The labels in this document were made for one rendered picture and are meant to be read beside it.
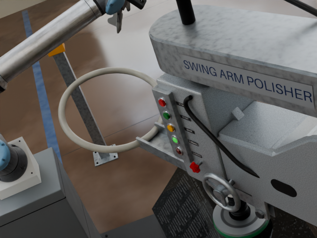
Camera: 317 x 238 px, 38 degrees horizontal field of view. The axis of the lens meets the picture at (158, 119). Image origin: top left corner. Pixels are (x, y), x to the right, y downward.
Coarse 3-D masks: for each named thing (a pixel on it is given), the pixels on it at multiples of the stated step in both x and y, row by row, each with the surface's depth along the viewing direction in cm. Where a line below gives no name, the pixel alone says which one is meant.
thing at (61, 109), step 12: (96, 72) 218; (108, 72) 220; (120, 72) 220; (132, 72) 218; (72, 84) 213; (156, 84) 213; (60, 108) 204; (60, 120) 200; (72, 132) 196; (156, 132) 197; (84, 144) 192; (96, 144) 192; (132, 144) 192
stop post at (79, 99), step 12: (60, 48) 319; (60, 60) 325; (60, 72) 330; (72, 72) 332; (72, 96) 342; (84, 96) 352; (84, 108) 349; (84, 120) 355; (96, 132) 363; (96, 156) 382; (108, 156) 377
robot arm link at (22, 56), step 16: (80, 0) 163; (96, 0) 161; (112, 0) 161; (64, 16) 161; (80, 16) 161; (96, 16) 164; (48, 32) 160; (64, 32) 161; (16, 48) 160; (32, 48) 159; (48, 48) 161; (0, 64) 158; (16, 64) 159; (32, 64) 163; (0, 80) 158
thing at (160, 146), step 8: (160, 128) 196; (160, 136) 196; (144, 144) 190; (152, 144) 186; (160, 144) 192; (168, 144) 190; (152, 152) 188; (160, 152) 183; (168, 152) 180; (168, 160) 182; (176, 160) 176; (184, 168) 175; (240, 192) 155; (248, 200) 154; (272, 208) 146
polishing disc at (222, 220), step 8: (216, 208) 182; (216, 216) 179; (224, 216) 178; (256, 216) 173; (216, 224) 176; (224, 224) 175; (232, 224) 174; (240, 224) 172; (248, 224) 171; (256, 224) 170; (264, 224) 171; (224, 232) 172; (232, 232) 171; (240, 232) 170; (248, 232) 168
